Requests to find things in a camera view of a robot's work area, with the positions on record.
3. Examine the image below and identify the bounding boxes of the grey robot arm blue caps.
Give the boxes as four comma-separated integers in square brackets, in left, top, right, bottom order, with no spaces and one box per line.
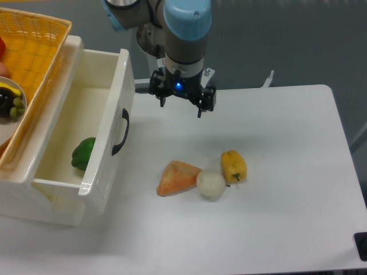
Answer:
[102,1,216,117]

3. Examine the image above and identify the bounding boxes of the white top drawer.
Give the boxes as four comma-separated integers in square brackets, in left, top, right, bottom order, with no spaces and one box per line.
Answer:
[35,49,135,214]

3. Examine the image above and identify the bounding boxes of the dark blue drawer handle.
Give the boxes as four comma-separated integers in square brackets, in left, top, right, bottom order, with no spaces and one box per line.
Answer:
[111,108,130,156]

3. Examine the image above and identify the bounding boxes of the white plate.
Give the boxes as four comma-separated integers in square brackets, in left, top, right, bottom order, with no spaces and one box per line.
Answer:
[1,77,28,148]

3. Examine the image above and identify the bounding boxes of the red toy vegetable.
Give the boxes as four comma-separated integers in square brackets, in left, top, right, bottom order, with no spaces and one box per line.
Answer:
[0,38,6,57]

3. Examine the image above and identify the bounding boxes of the green toy bell pepper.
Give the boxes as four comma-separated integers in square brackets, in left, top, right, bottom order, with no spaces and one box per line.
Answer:
[71,137,96,171]

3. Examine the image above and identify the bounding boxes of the black object at table edge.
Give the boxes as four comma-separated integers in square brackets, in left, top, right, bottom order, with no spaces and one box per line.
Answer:
[354,232,367,261]

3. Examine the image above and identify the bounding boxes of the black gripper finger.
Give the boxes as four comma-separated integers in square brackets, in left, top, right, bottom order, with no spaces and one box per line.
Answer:
[197,85,216,118]
[149,71,167,108]

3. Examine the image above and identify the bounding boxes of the white metal mounting bracket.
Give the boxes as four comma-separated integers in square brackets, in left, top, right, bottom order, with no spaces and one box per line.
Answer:
[261,70,275,88]

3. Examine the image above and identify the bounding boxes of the white toy onion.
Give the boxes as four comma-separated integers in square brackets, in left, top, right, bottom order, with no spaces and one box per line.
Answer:
[196,170,230,198]

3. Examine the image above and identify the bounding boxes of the green toy beans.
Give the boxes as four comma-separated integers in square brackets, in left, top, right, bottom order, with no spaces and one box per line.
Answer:
[9,97,25,119]

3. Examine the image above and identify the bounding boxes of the peach toy fruit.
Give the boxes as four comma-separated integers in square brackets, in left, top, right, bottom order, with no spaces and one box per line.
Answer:
[0,62,10,78]

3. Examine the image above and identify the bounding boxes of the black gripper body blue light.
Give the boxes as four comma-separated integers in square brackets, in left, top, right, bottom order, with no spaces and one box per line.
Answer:
[154,69,202,104]

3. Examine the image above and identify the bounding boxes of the black and yellow toy food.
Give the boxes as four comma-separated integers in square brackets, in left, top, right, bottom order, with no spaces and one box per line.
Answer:
[1,83,23,118]

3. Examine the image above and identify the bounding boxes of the yellow woven basket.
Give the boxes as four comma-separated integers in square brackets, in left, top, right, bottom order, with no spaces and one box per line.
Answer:
[1,7,72,167]

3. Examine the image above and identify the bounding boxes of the white drawer cabinet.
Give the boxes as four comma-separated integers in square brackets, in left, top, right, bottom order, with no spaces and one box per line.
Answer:
[1,36,85,226]

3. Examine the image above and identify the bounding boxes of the yellow toy bell pepper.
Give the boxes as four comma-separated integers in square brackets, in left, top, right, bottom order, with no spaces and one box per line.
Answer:
[221,150,247,183]

